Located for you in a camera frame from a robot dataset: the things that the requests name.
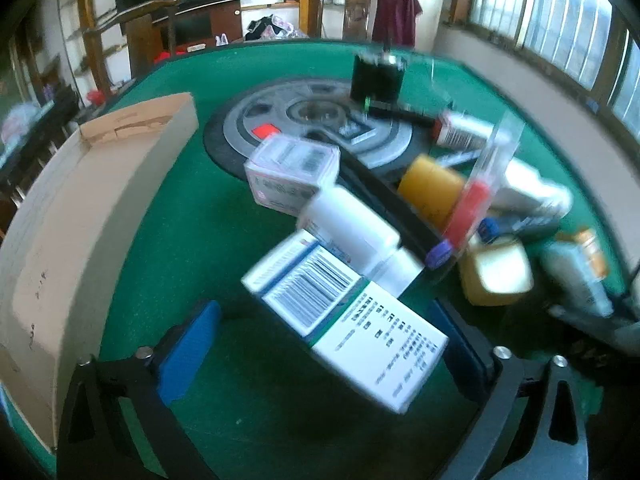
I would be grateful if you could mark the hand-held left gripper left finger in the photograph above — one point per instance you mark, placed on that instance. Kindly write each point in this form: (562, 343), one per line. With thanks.
(187, 355)

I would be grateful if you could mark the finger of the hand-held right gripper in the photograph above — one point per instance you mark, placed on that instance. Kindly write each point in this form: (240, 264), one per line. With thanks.
(595, 322)

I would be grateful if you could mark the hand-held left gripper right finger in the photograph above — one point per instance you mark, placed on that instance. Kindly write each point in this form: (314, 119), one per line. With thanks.
(460, 347)

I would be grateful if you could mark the teal packet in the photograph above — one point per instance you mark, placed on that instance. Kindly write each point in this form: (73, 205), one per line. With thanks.
(570, 270)

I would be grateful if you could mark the yellow rounded tin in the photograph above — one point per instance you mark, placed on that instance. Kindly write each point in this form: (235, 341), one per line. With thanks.
(495, 270)

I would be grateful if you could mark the white blue medicine box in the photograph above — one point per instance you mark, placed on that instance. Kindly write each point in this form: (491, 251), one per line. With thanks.
(375, 340)

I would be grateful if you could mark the clear tube of red balls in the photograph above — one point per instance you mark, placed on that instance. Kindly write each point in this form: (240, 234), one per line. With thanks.
(470, 205)

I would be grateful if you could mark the long black box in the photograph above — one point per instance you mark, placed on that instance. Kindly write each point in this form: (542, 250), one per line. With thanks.
(390, 210)

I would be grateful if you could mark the cardboard box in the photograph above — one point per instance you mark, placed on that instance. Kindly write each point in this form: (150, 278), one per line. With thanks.
(75, 235)

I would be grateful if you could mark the yellow tape roll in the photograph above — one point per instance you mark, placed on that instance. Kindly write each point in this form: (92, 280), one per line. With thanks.
(430, 185)

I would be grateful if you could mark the plain white plastic bottle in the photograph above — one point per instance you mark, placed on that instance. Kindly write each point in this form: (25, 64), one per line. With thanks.
(345, 225)

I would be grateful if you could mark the small pink white box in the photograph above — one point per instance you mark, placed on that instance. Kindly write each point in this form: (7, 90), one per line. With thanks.
(285, 170)

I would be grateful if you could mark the red grey slim box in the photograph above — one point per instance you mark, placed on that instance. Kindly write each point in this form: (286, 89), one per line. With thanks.
(457, 130)

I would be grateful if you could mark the dark marker with blue cap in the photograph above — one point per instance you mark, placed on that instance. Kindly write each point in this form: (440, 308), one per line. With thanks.
(530, 227)

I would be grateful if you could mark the grey round table panel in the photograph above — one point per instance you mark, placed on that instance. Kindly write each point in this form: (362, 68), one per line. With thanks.
(245, 120)

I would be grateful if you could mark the black device on stand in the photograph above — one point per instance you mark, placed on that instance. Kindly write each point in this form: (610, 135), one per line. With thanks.
(375, 77)

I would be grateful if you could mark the white red plastic bag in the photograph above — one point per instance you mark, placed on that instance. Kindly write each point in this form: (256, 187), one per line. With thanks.
(17, 114)

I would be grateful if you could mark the barred window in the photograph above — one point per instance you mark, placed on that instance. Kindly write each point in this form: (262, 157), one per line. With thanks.
(565, 20)

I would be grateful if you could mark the clear plastic bag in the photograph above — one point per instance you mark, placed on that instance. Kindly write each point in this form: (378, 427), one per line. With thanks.
(221, 39)

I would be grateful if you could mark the brown wooden chair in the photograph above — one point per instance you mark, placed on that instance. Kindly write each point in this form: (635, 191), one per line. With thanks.
(142, 37)

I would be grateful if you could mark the pile of clothes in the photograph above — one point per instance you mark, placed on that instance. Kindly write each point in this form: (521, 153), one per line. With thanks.
(270, 27)

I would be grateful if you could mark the maroon cloth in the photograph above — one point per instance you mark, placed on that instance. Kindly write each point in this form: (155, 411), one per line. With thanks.
(397, 15)

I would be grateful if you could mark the wooden chair with glass ornament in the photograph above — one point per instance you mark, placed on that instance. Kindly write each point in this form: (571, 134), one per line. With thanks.
(357, 10)

